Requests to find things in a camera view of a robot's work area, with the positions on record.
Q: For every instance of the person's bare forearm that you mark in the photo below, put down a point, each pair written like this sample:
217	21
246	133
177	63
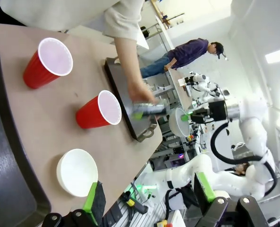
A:
128	59

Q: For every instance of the person's white shirt torso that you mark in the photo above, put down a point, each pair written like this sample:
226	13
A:
71	11

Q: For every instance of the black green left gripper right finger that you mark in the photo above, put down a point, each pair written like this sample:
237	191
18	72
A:
204	189

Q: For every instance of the metal frame shelf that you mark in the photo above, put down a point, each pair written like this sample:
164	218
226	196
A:
158	35

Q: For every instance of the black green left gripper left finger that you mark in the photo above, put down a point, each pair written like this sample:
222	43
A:
93	201

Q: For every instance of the bystander in purple shirt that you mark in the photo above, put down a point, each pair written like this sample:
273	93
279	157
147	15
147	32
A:
189	50

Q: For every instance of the white bowl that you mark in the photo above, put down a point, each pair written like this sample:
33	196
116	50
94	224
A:
77	172
178	123

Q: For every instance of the red plastic cup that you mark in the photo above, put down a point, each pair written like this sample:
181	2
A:
38	71
89	116

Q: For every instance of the rectangular ceiling light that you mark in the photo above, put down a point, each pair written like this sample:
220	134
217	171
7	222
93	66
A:
278	55

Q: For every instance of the person's hand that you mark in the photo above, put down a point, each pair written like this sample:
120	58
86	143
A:
138	91

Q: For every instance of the black serving tray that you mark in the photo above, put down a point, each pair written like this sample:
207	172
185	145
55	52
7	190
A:
5	165

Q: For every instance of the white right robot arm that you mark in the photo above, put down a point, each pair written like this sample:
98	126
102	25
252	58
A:
250	132

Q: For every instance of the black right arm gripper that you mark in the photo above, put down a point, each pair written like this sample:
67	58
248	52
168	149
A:
215	111

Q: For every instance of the red emergency stop button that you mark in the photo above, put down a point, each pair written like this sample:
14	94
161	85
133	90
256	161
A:
165	222

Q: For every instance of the small white humanoid robot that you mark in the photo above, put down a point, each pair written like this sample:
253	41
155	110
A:
204	84

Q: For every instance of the light wooden side table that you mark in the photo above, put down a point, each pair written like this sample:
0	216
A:
180	92

